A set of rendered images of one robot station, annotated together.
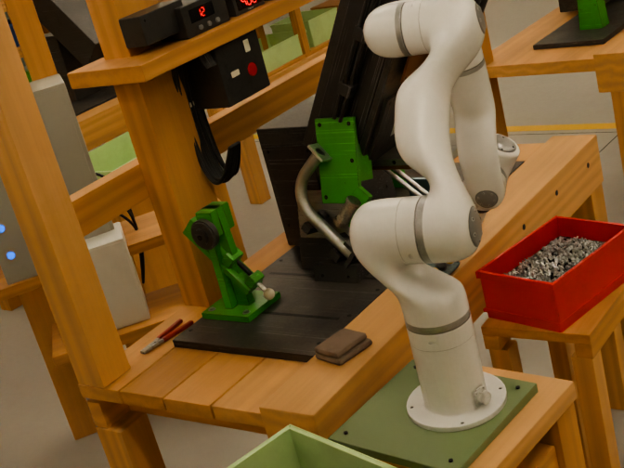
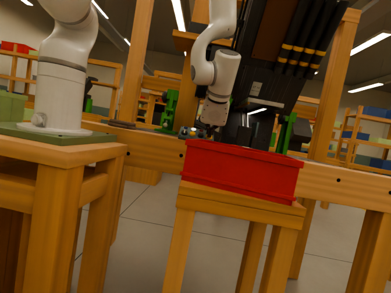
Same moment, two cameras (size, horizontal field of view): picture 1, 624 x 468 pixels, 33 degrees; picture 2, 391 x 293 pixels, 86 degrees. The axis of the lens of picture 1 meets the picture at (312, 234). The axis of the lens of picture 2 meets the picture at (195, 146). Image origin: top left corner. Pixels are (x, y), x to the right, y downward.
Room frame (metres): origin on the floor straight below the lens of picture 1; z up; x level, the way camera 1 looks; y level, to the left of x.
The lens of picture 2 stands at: (1.65, -0.93, 0.95)
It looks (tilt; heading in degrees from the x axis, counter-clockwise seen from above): 4 degrees down; 49
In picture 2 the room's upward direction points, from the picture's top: 10 degrees clockwise
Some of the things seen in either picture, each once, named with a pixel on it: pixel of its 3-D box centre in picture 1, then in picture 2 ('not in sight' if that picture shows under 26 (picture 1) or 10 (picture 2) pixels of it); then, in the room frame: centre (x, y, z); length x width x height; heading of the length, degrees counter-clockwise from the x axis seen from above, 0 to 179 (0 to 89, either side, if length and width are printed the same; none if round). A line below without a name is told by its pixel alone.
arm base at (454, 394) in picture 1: (447, 360); (60, 100); (1.74, -0.18, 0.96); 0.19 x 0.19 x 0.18
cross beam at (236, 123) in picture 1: (226, 129); (228, 97); (2.82, 0.15, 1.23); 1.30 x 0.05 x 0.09; 140
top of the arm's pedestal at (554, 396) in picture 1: (461, 420); (55, 143); (1.74, -0.18, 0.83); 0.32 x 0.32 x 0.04; 45
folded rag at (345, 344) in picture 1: (343, 345); (123, 124); (2.00, 0.00, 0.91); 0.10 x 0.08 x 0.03; 127
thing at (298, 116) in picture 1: (330, 166); (246, 120); (2.75, -0.09, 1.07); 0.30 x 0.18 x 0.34; 140
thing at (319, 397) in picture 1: (465, 271); (233, 165); (2.40, -0.34, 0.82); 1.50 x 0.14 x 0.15; 140
